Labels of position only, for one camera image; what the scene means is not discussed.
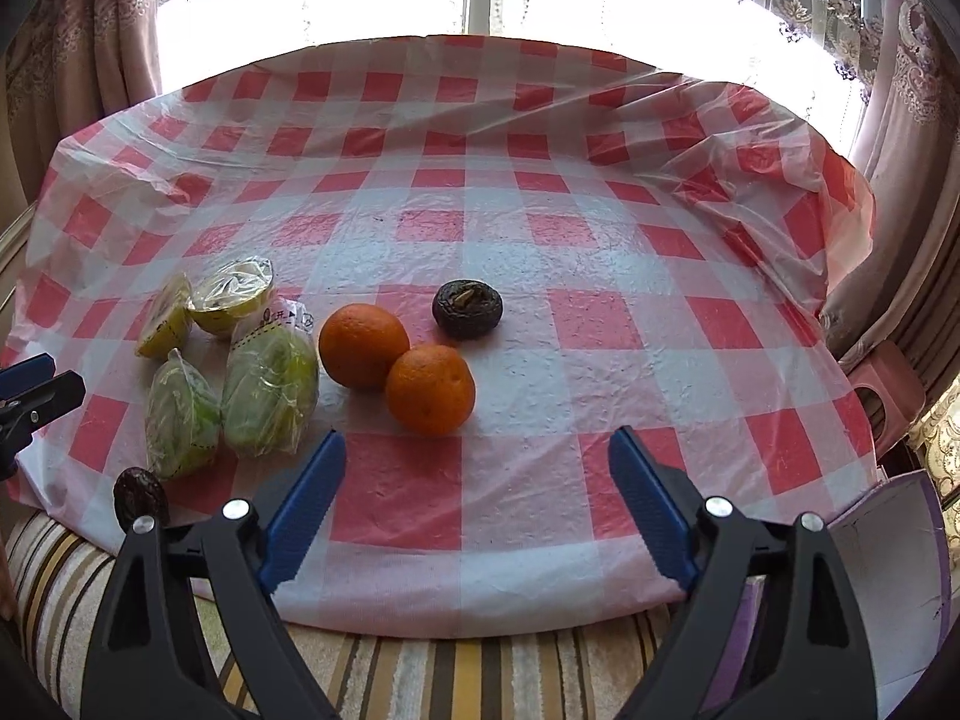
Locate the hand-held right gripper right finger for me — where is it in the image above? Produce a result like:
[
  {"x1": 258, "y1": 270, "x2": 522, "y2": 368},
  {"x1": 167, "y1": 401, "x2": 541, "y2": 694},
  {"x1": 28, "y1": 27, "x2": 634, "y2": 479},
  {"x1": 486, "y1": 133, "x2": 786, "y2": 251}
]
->
[{"x1": 607, "y1": 426, "x2": 878, "y2": 720}]

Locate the pink patterned curtain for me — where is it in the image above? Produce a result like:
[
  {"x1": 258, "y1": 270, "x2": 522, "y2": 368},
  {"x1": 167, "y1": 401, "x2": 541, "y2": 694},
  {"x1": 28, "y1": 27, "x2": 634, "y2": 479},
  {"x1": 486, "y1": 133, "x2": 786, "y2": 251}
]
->
[
  {"x1": 0, "y1": 0, "x2": 166, "y2": 203},
  {"x1": 817, "y1": 0, "x2": 960, "y2": 391}
]

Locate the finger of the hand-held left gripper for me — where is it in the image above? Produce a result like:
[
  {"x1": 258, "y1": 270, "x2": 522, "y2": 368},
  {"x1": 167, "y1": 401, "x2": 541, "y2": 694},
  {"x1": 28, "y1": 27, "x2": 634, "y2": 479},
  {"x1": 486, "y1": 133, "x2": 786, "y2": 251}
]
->
[
  {"x1": 0, "y1": 355, "x2": 58, "y2": 407},
  {"x1": 0, "y1": 370, "x2": 87, "y2": 477}
]

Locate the plastic-wrapped yellow-green fruit piece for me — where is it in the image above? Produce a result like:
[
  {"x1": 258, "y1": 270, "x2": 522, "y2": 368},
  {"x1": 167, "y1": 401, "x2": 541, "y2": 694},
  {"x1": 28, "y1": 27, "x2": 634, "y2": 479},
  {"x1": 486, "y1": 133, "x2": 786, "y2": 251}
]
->
[
  {"x1": 135, "y1": 272, "x2": 194, "y2": 359},
  {"x1": 186, "y1": 256, "x2": 275, "y2": 338}
]

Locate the dark round dried fruit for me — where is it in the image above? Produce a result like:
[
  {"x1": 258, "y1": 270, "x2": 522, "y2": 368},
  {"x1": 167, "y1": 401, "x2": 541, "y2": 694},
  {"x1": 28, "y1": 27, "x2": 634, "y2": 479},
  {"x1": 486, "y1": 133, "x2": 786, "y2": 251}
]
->
[
  {"x1": 112, "y1": 467, "x2": 170, "y2": 533},
  {"x1": 432, "y1": 279, "x2": 505, "y2": 341}
]

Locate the white and purple cardboard box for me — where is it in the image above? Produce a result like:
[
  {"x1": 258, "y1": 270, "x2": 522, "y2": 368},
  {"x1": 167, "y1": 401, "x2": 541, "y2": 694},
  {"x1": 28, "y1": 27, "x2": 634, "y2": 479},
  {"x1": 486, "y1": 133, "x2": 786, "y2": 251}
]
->
[{"x1": 705, "y1": 469, "x2": 957, "y2": 706}]

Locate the gold patterned cloth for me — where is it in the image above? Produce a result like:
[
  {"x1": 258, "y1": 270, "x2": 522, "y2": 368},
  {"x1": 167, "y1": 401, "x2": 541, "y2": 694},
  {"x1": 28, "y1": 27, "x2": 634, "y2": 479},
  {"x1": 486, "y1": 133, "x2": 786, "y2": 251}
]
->
[{"x1": 907, "y1": 390, "x2": 960, "y2": 511}]

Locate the orange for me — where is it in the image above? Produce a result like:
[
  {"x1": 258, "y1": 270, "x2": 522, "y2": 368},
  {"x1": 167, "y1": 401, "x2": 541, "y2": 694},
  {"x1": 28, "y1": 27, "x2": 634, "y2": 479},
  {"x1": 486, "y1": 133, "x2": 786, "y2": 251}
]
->
[
  {"x1": 318, "y1": 303, "x2": 411, "y2": 391},
  {"x1": 385, "y1": 344, "x2": 477, "y2": 437}
]

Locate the striped sofa cover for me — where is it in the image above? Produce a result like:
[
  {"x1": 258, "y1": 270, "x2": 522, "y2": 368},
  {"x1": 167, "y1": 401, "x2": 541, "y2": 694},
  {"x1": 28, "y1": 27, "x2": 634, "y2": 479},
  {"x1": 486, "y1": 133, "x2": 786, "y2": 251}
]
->
[{"x1": 4, "y1": 510, "x2": 751, "y2": 720}]

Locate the pink plastic stool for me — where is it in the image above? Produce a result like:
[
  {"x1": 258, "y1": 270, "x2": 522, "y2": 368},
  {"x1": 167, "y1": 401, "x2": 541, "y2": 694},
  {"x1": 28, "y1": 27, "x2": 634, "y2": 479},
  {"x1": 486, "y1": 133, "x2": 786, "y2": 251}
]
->
[{"x1": 844, "y1": 339, "x2": 927, "y2": 458}]

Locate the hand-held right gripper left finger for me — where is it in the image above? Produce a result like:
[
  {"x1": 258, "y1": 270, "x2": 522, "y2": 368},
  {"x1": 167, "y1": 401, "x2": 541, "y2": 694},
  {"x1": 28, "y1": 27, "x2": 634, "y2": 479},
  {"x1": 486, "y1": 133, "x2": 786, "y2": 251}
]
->
[{"x1": 81, "y1": 429, "x2": 347, "y2": 720}]

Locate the plastic-wrapped green fruit piece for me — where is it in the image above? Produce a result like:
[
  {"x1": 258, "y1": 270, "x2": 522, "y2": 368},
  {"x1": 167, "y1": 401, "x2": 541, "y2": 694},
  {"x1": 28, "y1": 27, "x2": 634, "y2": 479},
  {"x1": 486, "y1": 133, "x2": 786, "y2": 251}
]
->
[{"x1": 144, "y1": 349, "x2": 223, "y2": 481}]

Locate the red and white checked tablecloth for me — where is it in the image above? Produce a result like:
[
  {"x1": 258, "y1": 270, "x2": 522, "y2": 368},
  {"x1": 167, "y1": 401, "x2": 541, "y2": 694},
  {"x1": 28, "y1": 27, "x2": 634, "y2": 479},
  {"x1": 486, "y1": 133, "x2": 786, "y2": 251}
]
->
[{"x1": 0, "y1": 34, "x2": 878, "y2": 642}]

